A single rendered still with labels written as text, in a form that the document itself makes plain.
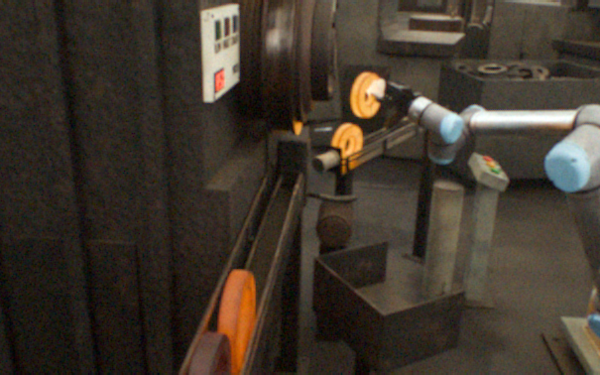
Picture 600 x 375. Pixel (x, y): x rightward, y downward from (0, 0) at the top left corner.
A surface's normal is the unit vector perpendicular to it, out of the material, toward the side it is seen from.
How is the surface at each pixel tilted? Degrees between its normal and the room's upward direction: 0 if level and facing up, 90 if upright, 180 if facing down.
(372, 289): 5
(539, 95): 90
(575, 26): 90
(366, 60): 90
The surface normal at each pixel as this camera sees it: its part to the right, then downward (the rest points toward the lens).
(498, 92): 0.14, 0.35
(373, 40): -0.35, 0.32
